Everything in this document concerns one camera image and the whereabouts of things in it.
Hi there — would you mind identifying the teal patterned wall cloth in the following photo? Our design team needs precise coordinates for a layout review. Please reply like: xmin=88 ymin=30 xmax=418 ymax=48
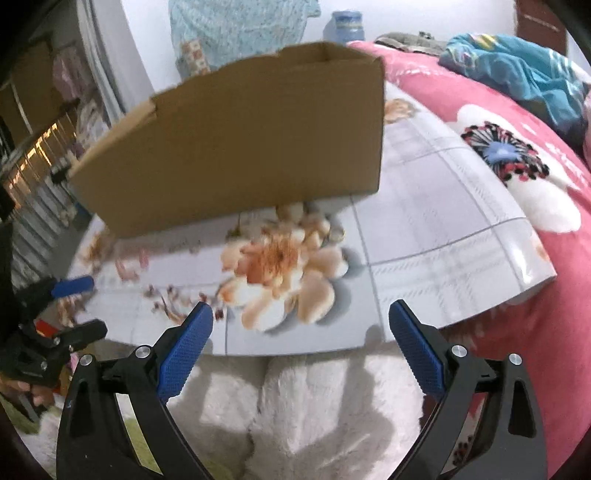
xmin=168 ymin=1 xmax=321 ymax=80

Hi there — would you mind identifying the blue cartoon quilt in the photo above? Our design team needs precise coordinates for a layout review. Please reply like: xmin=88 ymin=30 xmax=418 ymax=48
xmin=439 ymin=33 xmax=590 ymax=150

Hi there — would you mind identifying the floral white mat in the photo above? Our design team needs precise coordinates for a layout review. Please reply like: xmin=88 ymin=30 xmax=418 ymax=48
xmin=69 ymin=85 xmax=556 ymax=356

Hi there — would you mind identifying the dark red door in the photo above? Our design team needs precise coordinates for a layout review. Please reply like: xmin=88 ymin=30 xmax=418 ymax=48
xmin=515 ymin=0 xmax=567 ymax=55

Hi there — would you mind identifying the person's left hand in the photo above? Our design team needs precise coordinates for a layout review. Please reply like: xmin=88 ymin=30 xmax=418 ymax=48
xmin=0 ymin=375 xmax=55 ymax=407

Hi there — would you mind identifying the white fluffy blanket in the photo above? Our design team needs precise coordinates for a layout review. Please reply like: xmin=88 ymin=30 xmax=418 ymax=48
xmin=167 ymin=343 xmax=424 ymax=479

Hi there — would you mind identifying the pink floral bedspread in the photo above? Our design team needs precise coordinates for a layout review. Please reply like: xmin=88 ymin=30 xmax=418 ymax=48
xmin=352 ymin=41 xmax=590 ymax=479

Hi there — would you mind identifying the brown cardboard box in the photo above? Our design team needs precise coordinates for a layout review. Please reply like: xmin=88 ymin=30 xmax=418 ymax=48
xmin=69 ymin=42 xmax=385 ymax=238

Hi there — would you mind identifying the grey green pillow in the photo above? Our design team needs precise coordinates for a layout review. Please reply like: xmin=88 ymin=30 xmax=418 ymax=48
xmin=375 ymin=31 xmax=447 ymax=57

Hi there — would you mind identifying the blue water bottle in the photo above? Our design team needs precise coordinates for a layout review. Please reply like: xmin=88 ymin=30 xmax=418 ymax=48
xmin=322 ymin=10 xmax=366 ymax=45

